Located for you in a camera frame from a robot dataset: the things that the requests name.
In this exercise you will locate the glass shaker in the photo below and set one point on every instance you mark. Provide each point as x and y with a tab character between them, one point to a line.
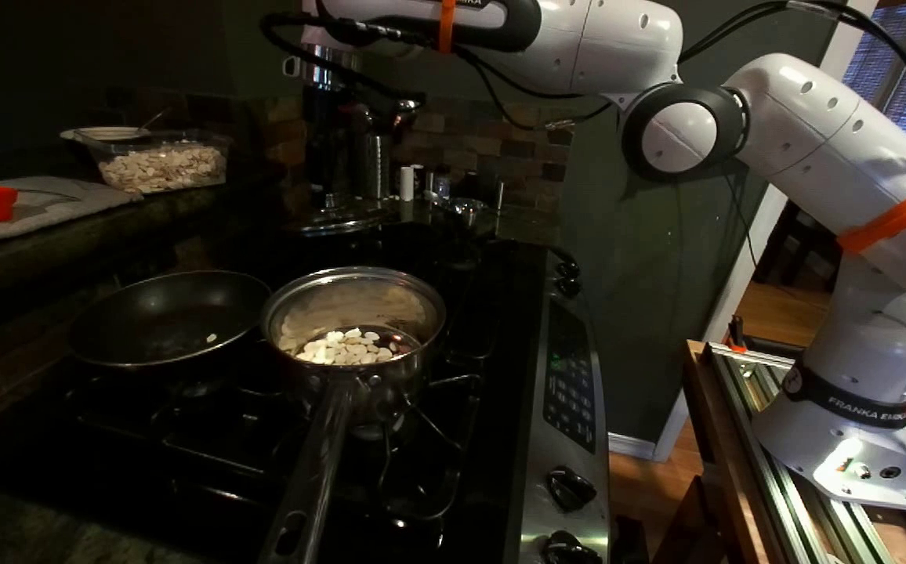
436	188

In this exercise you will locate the white door frame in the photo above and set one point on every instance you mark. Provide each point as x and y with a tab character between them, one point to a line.
724	303

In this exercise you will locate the white tray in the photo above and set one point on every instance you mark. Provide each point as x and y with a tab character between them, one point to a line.
64	204

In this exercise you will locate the black frying pan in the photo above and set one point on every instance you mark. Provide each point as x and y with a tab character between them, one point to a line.
158	318

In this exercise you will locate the white plate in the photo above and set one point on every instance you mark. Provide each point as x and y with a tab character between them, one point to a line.
109	132

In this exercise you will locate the white chopped food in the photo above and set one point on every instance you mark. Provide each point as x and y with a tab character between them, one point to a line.
345	346

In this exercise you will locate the wooden robot mount with rails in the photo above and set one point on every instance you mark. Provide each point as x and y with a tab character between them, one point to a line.
755	489

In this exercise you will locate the black gas stove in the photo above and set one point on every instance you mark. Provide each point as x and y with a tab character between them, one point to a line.
472	315

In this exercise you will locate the glass container with white food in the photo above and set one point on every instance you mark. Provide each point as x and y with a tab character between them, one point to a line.
166	168

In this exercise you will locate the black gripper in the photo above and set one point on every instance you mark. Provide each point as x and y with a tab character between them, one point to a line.
345	131

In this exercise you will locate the white shaker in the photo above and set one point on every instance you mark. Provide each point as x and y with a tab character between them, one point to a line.
408	180

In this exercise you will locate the stainless steel saucepan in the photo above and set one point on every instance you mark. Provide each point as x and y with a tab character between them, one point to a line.
353	299

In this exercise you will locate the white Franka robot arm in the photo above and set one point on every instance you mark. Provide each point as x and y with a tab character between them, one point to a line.
838	135

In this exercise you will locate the black stove knob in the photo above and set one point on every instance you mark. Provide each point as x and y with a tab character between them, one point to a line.
573	486
569	288
569	550
565	263

